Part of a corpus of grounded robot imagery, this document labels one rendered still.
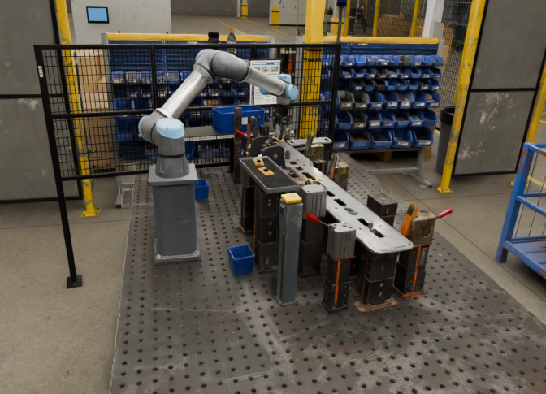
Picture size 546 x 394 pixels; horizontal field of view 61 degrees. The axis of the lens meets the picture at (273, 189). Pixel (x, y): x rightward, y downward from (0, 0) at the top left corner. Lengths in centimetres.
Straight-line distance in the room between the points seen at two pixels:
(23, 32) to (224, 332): 295
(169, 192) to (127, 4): 691
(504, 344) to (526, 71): 373
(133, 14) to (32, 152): 492
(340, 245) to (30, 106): 304
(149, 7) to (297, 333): 753
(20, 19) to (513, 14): 417
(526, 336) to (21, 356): 246
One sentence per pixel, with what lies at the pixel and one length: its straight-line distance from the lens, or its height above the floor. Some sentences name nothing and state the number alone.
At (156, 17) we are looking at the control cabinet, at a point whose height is 140.
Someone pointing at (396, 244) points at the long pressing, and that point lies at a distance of 181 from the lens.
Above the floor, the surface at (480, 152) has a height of 40.
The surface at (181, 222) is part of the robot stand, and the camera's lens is 212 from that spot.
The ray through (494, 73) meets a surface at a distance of 509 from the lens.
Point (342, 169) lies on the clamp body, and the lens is 242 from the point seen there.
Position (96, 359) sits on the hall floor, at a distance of 284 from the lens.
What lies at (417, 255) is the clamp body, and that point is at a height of 89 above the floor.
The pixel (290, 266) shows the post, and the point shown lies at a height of 88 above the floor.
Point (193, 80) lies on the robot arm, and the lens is 221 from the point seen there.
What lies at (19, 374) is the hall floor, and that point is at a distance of 289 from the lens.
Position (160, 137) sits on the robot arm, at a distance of 203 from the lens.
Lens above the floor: 185
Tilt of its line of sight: 23 degrees down
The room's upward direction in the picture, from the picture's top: 2 degrees clockwise
